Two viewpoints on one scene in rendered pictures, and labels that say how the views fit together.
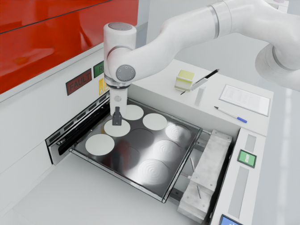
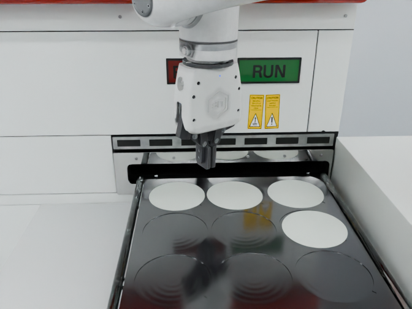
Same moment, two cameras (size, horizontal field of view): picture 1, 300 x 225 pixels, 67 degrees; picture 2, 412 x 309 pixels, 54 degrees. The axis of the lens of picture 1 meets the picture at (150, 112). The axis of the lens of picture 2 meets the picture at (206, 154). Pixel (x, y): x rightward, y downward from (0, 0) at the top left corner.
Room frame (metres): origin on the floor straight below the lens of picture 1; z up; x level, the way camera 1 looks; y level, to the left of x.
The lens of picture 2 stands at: (0.31, -0.44, 1.28)
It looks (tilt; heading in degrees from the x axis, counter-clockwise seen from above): 25 degrees down; 65
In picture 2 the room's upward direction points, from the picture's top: straight up
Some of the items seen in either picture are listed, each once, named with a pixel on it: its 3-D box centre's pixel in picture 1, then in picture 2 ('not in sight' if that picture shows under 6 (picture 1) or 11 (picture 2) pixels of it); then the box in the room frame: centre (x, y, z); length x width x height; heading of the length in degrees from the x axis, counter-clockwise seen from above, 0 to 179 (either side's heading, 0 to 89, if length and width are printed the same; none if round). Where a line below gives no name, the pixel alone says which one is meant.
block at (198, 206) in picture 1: (194, 203); not in sight; (0.35, -0.17, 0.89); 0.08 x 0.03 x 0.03; 67
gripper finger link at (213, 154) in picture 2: not in sight; (214, 144); (0.58, 0.11, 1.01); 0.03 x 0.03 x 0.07; 10
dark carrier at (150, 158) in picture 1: (141, 138); (243, 230); (0.59, 0.02, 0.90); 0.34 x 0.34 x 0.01; 67
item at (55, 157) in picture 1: (93, 119); (224, 170); (0.65, 0.22, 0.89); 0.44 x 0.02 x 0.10; 157
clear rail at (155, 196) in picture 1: (114, 173); (128, 235); (0.42, 0.09, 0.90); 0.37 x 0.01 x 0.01; 67
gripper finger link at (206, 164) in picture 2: (117, 120); (197, 149); (0.55, 0.10, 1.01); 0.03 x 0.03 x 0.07; 10
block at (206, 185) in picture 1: (202, 183); not in sight; (0.43, -0.20, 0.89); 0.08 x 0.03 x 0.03; 67
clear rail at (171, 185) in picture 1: (185, 159); not in sight; (0.52, -0.15, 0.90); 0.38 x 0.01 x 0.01; 157
